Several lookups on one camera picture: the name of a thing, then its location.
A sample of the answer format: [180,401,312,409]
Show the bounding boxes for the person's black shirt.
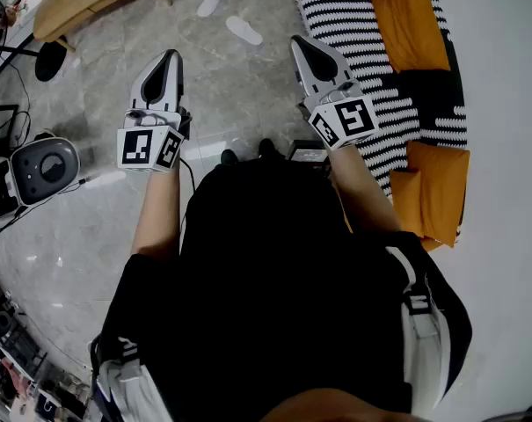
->
[89,154,473,422]

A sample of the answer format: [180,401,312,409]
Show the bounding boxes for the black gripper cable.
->
[177,156,197,254]

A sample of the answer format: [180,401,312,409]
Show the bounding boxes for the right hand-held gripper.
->
[290,34,380,151]

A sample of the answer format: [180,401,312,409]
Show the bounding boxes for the person's white backpack strap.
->
[386,246,451,412]
[91,336,170,422]

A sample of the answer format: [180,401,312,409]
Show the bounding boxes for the person's right forearm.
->
[329,145,403,236]

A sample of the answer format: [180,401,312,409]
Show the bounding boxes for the black standing fan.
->
[0,0,68,91]

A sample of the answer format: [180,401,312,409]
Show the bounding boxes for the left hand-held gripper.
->
[116,49,193,174]

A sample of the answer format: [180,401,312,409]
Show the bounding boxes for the thin floor cable with adapter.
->
[0,174,93,239]

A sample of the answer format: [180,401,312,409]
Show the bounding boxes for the white slipper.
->
[225,15,264,47]
[196,0,228,18]

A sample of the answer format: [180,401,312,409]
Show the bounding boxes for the large orange cushion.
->
[369,0,451,73]

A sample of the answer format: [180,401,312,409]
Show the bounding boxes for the black box with label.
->
[287,138,332,171]

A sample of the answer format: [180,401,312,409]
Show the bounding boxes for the small orange cushion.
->
[388,168,425,239]

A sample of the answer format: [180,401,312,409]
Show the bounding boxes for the wooden table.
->
[33,0,173,55]

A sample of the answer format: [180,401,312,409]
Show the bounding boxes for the person's right white backpack strap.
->
[386,246,451,412]

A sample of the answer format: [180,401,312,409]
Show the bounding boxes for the black floor cable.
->
[0,57,33,157]

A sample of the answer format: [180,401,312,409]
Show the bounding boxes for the black white striped blanket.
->
[294,0,469,244]

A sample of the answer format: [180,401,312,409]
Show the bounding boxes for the person's left white backpack strap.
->
[91,336,170,422]

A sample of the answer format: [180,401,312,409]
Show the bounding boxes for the pink bundle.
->
[1,0,29,28]

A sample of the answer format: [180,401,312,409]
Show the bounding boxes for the black rectangular frame stand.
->
[0,103,20,157]

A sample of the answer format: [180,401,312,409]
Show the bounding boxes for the person's left forearm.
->
[130,164,183,258]

